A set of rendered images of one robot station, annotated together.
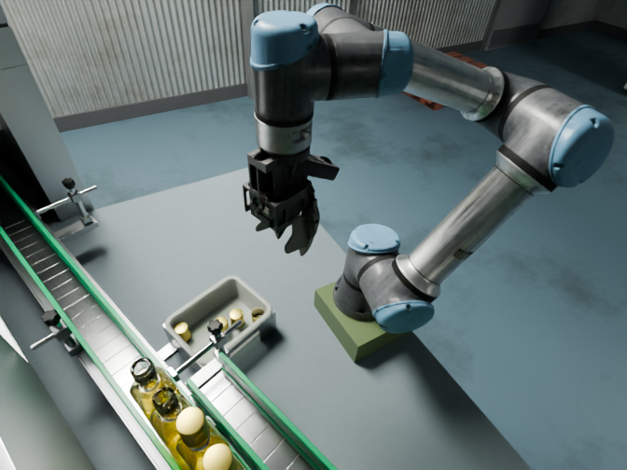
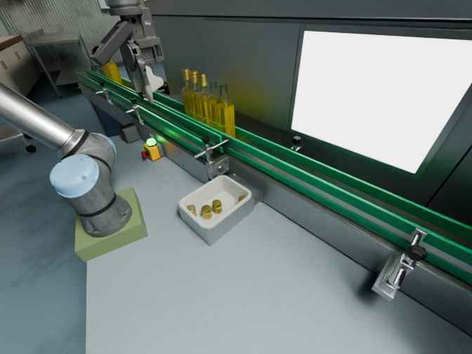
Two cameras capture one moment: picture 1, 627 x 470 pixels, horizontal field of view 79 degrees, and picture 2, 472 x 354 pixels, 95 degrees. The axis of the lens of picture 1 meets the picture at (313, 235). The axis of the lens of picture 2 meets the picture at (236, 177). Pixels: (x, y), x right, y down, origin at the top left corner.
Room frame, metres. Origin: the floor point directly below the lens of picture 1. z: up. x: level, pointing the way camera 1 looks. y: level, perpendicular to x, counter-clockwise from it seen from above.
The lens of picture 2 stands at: (1.06, 0.37, 1.39)
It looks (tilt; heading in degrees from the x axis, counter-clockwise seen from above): 40 degrees down; 188
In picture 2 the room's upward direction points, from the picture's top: 3 degrees counter-clockwise
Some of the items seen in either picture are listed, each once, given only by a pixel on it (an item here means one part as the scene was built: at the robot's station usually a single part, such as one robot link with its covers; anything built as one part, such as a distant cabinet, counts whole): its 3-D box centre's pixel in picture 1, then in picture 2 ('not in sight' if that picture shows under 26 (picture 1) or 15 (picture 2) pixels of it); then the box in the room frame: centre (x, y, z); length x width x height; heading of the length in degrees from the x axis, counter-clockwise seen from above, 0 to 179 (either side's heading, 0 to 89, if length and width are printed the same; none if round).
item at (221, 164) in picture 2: (208, 378); (218, 167); (0.36, 0.20, 0.85); 0.09 x 0.04 x 0.07; 140
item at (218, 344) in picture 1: (208, 349); (213, 149); (0.38, 0.19, 0.95); 0.17 x 0.03 x 0.12; 140
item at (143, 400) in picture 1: (165, 410); (225, 123); (0.24, 0.23, 0.99); 0.06 x 0.06 x 0.21; 50
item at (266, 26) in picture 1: (286, 69); not in sight; (0.46, 0.05, 1.48); 0.09 x 0.08 x 0.11; 109
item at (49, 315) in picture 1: (52, 339); (297, 152); (0.37, 0.51, 0.94); 0.07 x 0.04 x 0.13; 140
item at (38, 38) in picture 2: not in sight; (69, 57); (-3.84, -3.84, 0.51); 1.99 x 0.75 x 1.03; 34
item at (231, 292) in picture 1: (221, 324); (216, 206); (0.53, 0.22, 0.80); 0.22 x 0.17 x 0.09; 140
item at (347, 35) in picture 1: (358, 62); not in sight; (0.51, -0.04, 1.48); 0.11 x 0.11 x 0.08; 19
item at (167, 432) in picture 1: (185, 437); (217, 119); (0.20, 0.18, 0.99); 0.06 x 0.06 x 0.21; 50
